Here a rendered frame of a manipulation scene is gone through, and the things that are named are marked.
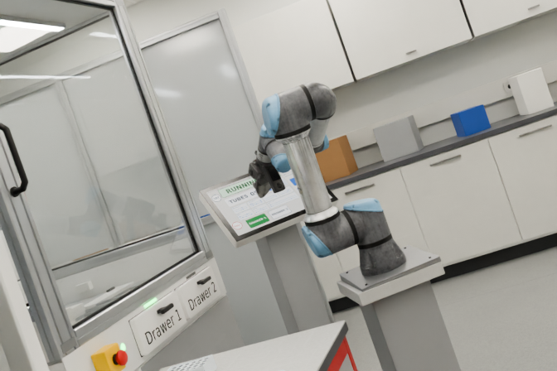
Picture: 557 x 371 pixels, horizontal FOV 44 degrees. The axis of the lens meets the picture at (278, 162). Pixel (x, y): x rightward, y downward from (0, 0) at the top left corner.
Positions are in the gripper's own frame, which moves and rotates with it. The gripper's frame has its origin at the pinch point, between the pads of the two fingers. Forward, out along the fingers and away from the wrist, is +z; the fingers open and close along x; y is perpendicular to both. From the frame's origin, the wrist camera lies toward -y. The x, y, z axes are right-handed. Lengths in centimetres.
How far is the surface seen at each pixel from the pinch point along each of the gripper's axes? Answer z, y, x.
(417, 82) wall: 115, 133, -247
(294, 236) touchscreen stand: 29.0, -4.8, -17.6
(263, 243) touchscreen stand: 30.5, -0.9, -4.5
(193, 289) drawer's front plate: -1, -27, 46
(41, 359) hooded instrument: -79, -75, 108
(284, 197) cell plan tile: 15.0, 6.4, -17.5
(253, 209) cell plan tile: 15.0, 6.3, -1.5
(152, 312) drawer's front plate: -19, -39, 68
